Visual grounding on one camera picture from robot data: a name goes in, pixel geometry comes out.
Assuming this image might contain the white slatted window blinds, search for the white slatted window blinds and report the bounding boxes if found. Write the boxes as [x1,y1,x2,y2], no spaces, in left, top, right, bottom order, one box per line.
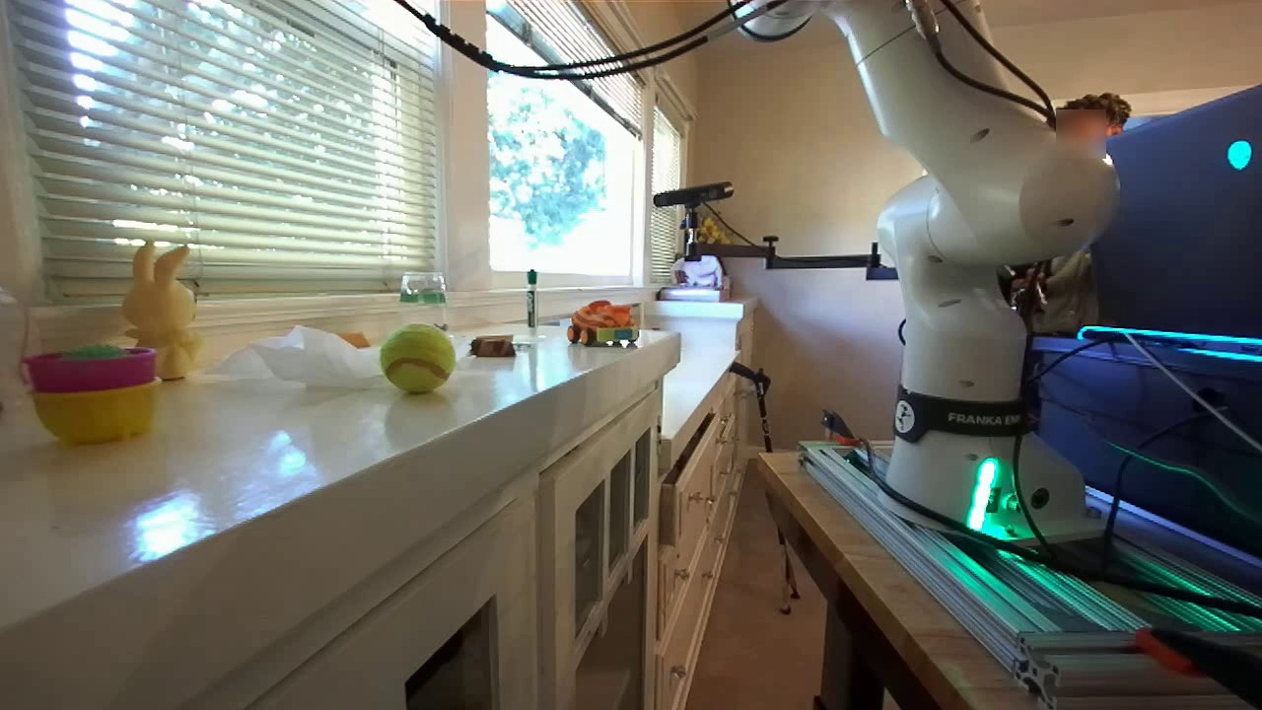
[4,0,448,304]

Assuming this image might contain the raised white window blinds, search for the raised white window blinds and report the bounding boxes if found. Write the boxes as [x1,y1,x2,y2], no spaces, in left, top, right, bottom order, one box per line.
[484,0,651,138]

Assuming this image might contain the white window frame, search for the white window frame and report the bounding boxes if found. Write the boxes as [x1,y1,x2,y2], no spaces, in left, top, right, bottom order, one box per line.
[0,0,693,331]

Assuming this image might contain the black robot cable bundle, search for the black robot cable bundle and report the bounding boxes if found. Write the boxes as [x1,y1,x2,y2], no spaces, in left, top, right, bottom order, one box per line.
[392,0,793,88]

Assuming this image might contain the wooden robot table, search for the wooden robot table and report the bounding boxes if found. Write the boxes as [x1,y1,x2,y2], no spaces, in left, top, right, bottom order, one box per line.
[753,447,1040,710]

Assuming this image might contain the yellow-green tennis ball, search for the yellow-green tennis ball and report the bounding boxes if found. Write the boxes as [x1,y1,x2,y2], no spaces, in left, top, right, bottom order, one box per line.
[379,318,462,398]

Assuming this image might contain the clear glass jar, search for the clear glass jar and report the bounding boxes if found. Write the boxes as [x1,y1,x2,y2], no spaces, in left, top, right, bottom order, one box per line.
[393,267,454,331]

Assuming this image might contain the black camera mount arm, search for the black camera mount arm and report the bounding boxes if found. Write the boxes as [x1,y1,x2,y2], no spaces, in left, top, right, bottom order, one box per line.
[676,203,902,287]

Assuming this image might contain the black bar camera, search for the black bar camera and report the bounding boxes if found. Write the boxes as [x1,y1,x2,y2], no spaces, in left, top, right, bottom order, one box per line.
[651,176,736,208]

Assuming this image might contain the black base cable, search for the black base cable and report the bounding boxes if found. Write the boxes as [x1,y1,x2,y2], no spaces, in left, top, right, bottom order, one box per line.
[819,410,1262,623]

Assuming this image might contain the aluminium extrusion rails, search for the aluminium extrusion rails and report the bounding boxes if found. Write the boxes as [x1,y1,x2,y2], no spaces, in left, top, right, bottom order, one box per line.
[795,437,1262,702]

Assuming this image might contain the orange tiger toy car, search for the orange tiger toy car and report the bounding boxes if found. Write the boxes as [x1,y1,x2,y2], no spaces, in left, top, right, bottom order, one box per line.
[564,296,643,350]

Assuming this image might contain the black tripod leg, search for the black tripod leg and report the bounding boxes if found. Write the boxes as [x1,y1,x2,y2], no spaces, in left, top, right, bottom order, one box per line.
[726,358,805,618]

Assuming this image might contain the pink plastic bowl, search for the pink plastic bowl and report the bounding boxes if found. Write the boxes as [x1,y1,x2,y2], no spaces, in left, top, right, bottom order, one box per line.
[20,343,160,395]

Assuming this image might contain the desk with glowing edge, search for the desk with glowing edge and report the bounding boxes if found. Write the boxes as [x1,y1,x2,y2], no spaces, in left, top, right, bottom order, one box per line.
[1028,318,1262,558]

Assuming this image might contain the small white object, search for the small white object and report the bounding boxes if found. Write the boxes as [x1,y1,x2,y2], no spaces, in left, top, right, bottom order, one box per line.
[668,251,730,299]

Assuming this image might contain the white crumpled plastic bag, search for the white crumpled plastic bag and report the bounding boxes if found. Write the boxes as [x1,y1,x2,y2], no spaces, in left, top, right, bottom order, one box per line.
[214,322,392,391]

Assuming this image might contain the white counter cabinet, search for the white counter cabinet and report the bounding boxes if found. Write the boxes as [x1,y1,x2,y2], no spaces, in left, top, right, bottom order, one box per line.
[0,296,761,710]

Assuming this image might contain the yellow bunny toy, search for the yellow bunny toy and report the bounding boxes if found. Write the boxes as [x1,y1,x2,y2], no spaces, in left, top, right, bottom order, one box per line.
[117,238,206,388]

